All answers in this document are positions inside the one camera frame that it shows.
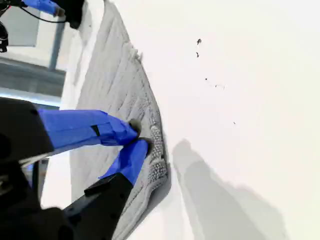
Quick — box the grey striped towel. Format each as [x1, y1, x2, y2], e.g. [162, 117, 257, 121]
[69, 0, 173, 240]

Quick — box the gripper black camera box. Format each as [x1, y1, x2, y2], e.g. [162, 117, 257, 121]
[66, 0, 85, 29]

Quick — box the gripper black camera cable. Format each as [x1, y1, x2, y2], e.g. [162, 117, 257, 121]
[19, 6, 68, 24]

